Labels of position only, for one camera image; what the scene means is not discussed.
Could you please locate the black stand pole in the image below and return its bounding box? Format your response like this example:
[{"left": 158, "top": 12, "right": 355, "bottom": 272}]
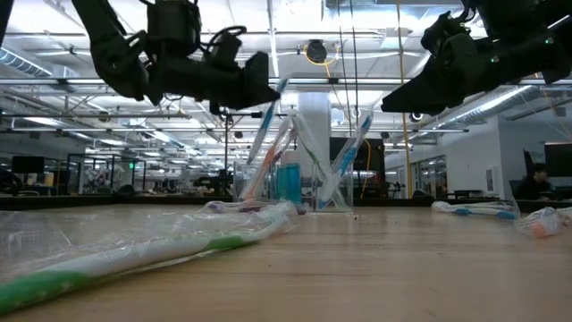
[{"left": 217, "top": 110, "right": 265, "bottom": 199}]

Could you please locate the black framed glass enclosure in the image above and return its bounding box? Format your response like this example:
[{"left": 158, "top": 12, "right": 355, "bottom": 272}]
[{"left": 65, "top": 153, "right": 147, "bottom": 196}]

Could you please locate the small black monitor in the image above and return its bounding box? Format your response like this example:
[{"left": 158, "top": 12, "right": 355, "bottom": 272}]
[{"left": 11, "top": 156, "right": 46, "bottom": 175}]

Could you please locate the green toothbrush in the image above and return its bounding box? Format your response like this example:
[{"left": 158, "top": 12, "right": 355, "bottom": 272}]
[
  {"left": 290, "top": 111, "right": 352, "bottom": 211},
  {"left": 0, "top": 199, "right": 299, "bottom": 317}
]

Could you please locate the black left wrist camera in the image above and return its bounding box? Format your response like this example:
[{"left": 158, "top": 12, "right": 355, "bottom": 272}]
[{"left": 203, "top": 25, "right": 248, "bottom": 69}]

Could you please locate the black metal table frame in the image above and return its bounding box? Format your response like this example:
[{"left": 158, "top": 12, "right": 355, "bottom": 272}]
[{"left": 0, "top": 194, "right": 572, "bottom": 215}]

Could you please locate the black cabinet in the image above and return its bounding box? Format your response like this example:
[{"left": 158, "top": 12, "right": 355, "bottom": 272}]
[{"left": 329, "top": 136, "right": 387, "bottom": 199}]

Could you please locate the ribbed silver air duct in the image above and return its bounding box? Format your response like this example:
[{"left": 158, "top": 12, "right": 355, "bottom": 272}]
[{"left": 0, "top": 47, "right": 57, "bottom": 78}]

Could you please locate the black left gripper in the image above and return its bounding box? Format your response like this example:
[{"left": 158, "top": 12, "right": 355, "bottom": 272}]
[{"left": 151, "top": 50, "right": 282, "bottom": 113}]

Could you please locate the long silver air duct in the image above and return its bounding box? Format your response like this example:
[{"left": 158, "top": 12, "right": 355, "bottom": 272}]
[{"left": 440, "top": 84, "right": 544, "bottom": 127}]

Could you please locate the white building pillar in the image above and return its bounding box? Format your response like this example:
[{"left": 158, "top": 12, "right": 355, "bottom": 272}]
[{"left": 295, "top": 91, "right": 332, "bottom": 171}]

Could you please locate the person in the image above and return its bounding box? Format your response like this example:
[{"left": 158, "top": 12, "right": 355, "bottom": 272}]
[{"left": 512, "top": 162, "right": 554, "bottom": 201}]

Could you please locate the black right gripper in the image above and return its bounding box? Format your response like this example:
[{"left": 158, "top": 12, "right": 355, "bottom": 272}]
[{"left": 380, "top": 11, "right": 495, "bottom": 115}]

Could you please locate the yellow hanging cable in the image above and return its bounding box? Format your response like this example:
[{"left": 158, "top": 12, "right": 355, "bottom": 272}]
[{"left": 394, "top": 0, "right": 415, "bottom": 199}]

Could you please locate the black ceiling cable reel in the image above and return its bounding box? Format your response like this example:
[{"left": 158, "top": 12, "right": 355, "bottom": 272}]
[{"left": 305, "top": 38, "right": 329, "bottom": 64}]

